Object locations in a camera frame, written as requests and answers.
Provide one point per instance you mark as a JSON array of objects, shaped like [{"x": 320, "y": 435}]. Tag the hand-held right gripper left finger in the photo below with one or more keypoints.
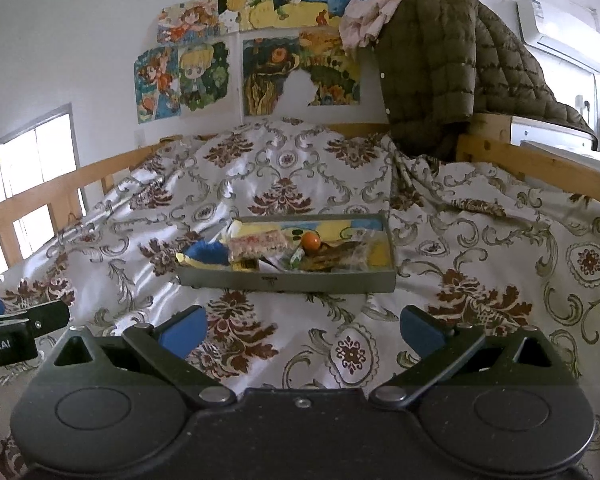
[{"x": 182, "y": 334}]

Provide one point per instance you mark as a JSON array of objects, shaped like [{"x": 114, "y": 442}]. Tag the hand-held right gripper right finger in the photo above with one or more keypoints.
[{"x": 420, "y": 334}]

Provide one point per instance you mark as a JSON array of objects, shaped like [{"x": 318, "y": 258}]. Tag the blue and yellow snack packet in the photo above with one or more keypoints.
[{"x": 207, "y": 252}]

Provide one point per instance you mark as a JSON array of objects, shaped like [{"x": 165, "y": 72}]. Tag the clear biscuit packet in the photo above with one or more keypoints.
[{"x": 257, "y": 246}]

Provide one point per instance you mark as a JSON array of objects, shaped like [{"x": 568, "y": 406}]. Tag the gold foil snack packet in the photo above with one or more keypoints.
[{"x": 332, "y": 256}]

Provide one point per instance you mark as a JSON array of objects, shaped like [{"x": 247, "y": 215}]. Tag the grey tin tray cartoon print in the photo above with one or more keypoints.
[{"x": 290, "y": 282}]

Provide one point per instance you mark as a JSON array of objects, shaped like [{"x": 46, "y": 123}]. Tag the green stick snack packet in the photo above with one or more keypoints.
[{"x": 297, "y": 256}]

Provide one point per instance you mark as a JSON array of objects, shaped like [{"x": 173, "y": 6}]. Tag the printed floral blanket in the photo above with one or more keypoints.
[{"x": 480, "y": 270}]

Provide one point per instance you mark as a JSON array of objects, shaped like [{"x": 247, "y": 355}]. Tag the clear narrow snack packet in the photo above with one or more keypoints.
[{"x": 366, "y": 240}]

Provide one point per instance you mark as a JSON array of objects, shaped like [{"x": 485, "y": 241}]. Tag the orange candy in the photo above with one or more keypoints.
[{"x": 311, "y": 242}]

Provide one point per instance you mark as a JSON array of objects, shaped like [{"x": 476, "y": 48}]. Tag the olive quilted jacket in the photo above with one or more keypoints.
[{"x": 440, "y": 70}]

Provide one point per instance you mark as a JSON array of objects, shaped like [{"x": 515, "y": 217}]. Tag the pink floral cloth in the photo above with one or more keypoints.
[{"x": 365, "y": 20}]

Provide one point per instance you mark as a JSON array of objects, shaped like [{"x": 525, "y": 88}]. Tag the white air conditioner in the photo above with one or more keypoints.
[{"x": 562, "y": 35}]

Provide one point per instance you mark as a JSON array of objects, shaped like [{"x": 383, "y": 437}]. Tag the wooden bed frame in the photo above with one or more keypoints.
[{"x": 45, "y": 190}]

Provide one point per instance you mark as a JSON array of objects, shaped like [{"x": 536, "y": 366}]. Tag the wall poster two cartoon children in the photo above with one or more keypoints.
[{"x": 185, "y": 82}]

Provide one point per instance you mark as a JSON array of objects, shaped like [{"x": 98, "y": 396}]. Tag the wall poster orange tree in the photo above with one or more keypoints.
[{"x": 270, "y": 75}]

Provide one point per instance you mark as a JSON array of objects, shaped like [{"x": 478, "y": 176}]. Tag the white wall plug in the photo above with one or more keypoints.
[{"x": 583, "y": 102}]

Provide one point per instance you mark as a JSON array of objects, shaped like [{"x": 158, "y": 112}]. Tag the wall poster orange-haired figure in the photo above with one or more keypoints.
[{"x": 187, "y": 20}]

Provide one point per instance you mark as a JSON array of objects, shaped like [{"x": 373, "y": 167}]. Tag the wall poster yellow round figure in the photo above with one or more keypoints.
[{"x": 240, "y": 5}]

